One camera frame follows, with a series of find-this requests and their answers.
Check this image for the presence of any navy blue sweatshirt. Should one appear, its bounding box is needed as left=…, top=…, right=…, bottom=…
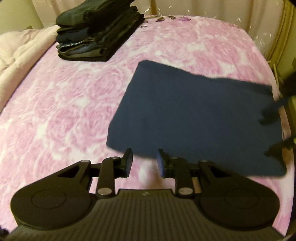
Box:
left=106, top=60, right=287, bottom=176

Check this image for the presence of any pale pink duvet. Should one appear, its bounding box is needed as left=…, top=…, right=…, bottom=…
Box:
left=1, top=25, right=59, bottom=110

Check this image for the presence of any stack of folded dark clothes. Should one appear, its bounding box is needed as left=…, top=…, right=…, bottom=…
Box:
left=56, top=1, right=144, bottom=62

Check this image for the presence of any pink floral bed blanket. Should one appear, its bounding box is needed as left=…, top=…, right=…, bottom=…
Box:
left=0, top=14, right=293, bottom=237

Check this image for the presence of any pink sheer curtain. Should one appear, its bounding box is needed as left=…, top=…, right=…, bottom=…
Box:
left=31, top=0, right=290, bottom=61

